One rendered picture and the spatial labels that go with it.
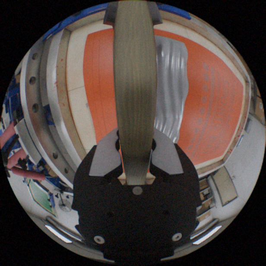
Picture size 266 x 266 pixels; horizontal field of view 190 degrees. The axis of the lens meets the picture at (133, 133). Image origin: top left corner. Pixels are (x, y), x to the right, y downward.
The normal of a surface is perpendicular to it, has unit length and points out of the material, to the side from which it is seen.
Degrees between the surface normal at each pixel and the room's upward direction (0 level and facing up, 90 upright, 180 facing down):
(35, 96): 90
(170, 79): 30
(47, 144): 90
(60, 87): 90
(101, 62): 0
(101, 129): 0
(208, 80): 0
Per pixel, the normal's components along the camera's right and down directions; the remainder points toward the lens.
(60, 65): 1.00, -0.02
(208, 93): 0.00, 0.53
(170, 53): -0.49, 0.39
